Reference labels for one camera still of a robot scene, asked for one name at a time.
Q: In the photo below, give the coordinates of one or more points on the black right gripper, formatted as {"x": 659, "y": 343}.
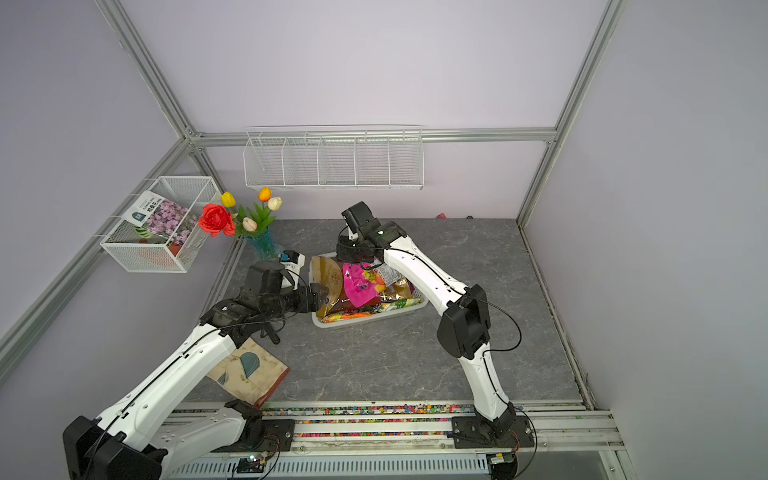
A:
{"x": 344, "y": 251}

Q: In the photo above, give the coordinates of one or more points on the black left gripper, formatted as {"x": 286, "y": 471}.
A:
{"x": 315, "y": 302}

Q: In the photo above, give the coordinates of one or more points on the large gold red candy bag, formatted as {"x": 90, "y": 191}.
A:
{"x": 329, "y": 285}

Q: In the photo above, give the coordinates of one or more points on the pink fruit candy bag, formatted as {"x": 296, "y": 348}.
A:
{"x": 362, "y": 283}

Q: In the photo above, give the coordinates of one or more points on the white plastic perforated basket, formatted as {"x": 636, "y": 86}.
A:
{"x": 372, "y": 315}

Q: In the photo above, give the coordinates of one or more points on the green Fox's candy bag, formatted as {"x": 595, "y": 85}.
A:
{"x": 383, "y": 310}

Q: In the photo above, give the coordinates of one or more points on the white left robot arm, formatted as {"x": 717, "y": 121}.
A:
{"x": 127, "y": 441}

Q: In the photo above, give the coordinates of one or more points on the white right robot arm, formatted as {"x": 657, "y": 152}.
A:
{"x": 464, "y": 328}

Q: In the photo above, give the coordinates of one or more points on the tulips in teal vase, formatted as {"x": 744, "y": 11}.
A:
{"x": 253, "y": 223}

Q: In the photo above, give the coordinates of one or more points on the red artificial rose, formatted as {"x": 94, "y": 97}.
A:
{"x": 217, "y": 220}

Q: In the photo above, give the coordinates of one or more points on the purple flower seed packet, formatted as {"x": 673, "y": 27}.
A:
{"x": 154, "y": 217}

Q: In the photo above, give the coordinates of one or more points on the green circuit board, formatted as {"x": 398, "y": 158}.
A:
{"x": 251, "y": 465}

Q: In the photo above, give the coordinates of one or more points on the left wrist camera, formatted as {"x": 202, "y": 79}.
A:
{"x": 293, "y": 263}

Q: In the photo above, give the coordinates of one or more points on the white wire wall shelf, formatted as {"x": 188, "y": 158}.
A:
{"x": 335, "y": 157}

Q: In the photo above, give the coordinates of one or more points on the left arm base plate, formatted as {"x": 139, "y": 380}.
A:
{"x": 264, "y": 435}

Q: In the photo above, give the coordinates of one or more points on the white wire side basket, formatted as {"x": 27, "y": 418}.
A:
{"x": 136, "y": 255}

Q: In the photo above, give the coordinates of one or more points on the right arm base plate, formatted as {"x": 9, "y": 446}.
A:
{"x": 477, "y": 433}

